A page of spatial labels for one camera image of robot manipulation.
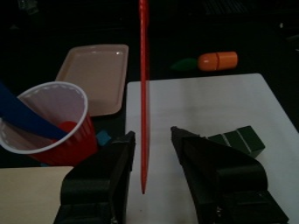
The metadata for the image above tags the orange toy carrot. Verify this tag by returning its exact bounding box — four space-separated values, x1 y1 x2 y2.
169 51 239 73

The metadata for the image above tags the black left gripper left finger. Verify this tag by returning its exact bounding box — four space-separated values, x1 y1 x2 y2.
52 130 136 224

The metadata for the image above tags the red toy knife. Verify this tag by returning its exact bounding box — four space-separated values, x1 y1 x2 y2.
137 0 152 195

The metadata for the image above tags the red plastic utensil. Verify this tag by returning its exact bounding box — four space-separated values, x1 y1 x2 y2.
57 120 80 136

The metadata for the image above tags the small light blue object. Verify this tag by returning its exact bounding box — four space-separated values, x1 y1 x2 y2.
95 129 112 146

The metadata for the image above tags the blue plastic utensil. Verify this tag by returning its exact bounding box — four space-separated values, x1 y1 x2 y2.
0 80 71 141

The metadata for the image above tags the red plastic cup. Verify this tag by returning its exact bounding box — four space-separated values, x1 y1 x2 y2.
0 80 99 167

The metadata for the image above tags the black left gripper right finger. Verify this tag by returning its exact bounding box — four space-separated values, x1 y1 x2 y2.
169 125 289 224

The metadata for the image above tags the pink rectangular tray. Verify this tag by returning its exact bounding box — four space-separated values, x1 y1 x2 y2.
55 44 129 118

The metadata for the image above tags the white cutting board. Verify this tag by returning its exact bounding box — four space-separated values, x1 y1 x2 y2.
124 73 299 224

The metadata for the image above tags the dark green toy sushi roll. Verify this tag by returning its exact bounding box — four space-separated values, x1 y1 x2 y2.
204 125 267 158

